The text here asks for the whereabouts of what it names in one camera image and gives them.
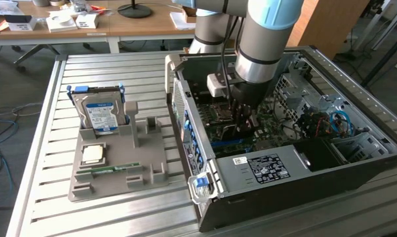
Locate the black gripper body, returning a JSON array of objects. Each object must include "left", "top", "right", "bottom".
[{"left": 230, "top": 81, "right": 271, "bottom": 109}]

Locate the NVIDIA graphics card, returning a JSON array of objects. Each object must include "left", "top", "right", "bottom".
[{"left": 213, "top": 123, "right": 256, "bottom": 144}]

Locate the CPU socket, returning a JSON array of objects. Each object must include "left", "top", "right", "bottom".
[{"left": 212, "top": 103, "right": 236, "bottom": 121}]

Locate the green motherboard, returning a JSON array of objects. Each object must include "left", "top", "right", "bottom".
[{"left": 197, "top": 97, "right": 299, "bottom": 158}]

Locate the blue expansion slot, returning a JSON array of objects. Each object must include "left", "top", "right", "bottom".
[{"left": 212, "top": 138, "right": 245, "bottom": 149}]

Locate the metal drive cage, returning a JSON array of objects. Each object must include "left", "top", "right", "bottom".
[{"left": 271, "top": 73, "right": 320, "bottom": 118}]

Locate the grey power supply unit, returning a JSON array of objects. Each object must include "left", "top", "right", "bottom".
[{"left": 217, "top": 144, "right": 311, "bottom": 193}]

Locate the blue case latch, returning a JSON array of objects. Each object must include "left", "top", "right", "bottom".
[{"left": 193, "top": 177, "right": 209, "bottom": 191}]

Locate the metal disk bay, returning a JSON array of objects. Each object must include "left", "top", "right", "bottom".
[{"left": 331, "top": 128, "right": 395, "bottom": 163}]

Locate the black open PC case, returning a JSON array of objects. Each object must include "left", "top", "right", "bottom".
[{"left": 165, "top": 45, "right": 397, "bottom": 233}]

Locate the white booklet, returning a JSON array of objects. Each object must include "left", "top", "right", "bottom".
[{"left": 170, "top": 11, "right": 198, "bottom": 30}]

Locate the brown cardboard box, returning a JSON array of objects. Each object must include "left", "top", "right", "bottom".
[{"left": 182, "top": 6, "right": 198, "bottom": 18}]

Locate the wooden cabinet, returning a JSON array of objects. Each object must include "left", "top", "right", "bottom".
[{"left": 287, "top": 0, "right": 373, "bottom": 60}]

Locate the grey printed parts rack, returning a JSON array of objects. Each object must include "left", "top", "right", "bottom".
[{"left": 69, "top": 100, "right": 173, "bottom": 203}]

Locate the hard disk in blue caddy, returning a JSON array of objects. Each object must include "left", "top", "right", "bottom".
[{"left": 66, "top": 82, "right": 128, "bottom": 136}]

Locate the wooden desk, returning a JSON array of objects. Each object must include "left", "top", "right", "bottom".
[{"left": 0, "top": 0, "right": 247, "bottom": 47}]

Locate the green RAM stick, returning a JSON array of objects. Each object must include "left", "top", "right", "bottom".
[{"left": 77, "top": 162, "right": 142, "bottom": 175}]

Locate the silver CPU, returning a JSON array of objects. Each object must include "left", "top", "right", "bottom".
[{"left": 82, "top": 145, "right": 106, "bottom": 165}]

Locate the black lamp base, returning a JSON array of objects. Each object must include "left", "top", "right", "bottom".
[{"left": 117, "top": 0, "right": 153, "bottom": 19}]

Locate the white labelled box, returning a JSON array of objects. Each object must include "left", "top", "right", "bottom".
[{"left": 76, "top": 14, "right": 100, "bottom": 29}]

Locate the white box with tape roll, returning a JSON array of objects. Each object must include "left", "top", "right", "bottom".
[{"left": 46, "top": 13, "right": 78, "bottom": 33}]

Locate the black and white box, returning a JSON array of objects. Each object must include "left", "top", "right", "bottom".
[{"left": 3, "top": 14, "right": 38, "bottom": 32}]

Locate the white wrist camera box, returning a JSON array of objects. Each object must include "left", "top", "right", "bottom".
[{"left": 208, "top": 73, "right": 236, "bottom": 98}]

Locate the black power wire bundle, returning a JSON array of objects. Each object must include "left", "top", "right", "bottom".
[{"left": 296, "top": 111, "right": 333, "bottom": 139}]

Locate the black camera cable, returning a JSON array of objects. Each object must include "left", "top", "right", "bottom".
[{"left": 220, "top": 0, "right": 236, "bottom": 99}]

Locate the blue wire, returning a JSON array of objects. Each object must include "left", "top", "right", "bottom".
[{"left": 329, "top": 111, "right": 356, "bottom": 136}]

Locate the white floor cable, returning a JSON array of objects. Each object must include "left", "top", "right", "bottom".
[{"left": 0, "top": 102, "right": 42, "bottom": 117}]

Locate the blue floor cable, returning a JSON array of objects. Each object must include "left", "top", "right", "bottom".
[{"left": 0, "top": 108, "right": 19, "bottom": 210}]

